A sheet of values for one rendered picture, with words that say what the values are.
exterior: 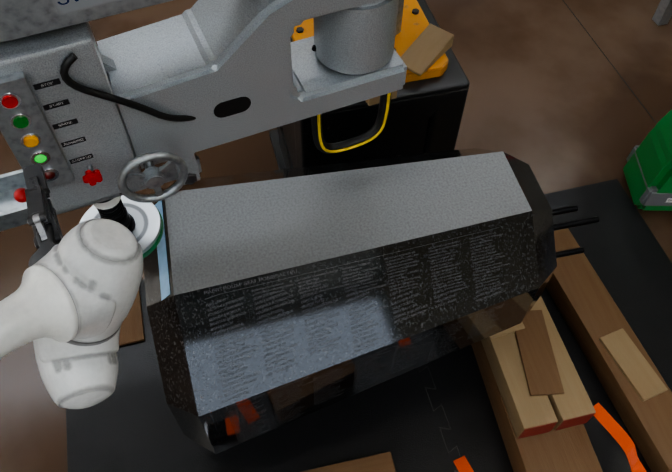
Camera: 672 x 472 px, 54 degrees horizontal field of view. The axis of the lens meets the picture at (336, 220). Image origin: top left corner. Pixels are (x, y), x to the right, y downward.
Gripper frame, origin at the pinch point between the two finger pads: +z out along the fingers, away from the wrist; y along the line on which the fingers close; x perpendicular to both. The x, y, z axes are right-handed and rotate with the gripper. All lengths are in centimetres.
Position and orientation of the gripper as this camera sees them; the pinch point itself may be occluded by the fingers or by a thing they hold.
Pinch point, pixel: (36, 182)
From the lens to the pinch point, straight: 123.1
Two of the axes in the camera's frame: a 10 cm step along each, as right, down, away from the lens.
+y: -0.1, 5.8, 8.2
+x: 9.1, -3.3, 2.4
